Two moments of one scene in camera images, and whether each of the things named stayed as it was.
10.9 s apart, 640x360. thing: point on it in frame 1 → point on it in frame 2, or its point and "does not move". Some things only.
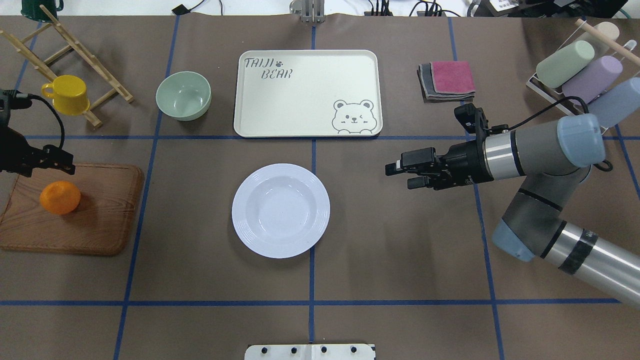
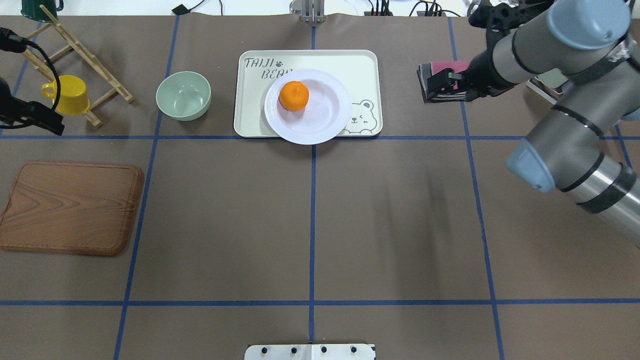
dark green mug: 31,9 does not move
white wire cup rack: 551,94 does not move
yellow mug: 69,95 does not move
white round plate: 281,211 → 327,113
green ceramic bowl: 182,95 does not move
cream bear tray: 314,93 does not move
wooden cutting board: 102,223 does not move
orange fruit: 60,197 → 294,95
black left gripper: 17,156 → 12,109
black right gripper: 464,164 → 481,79
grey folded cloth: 430,95 does not move
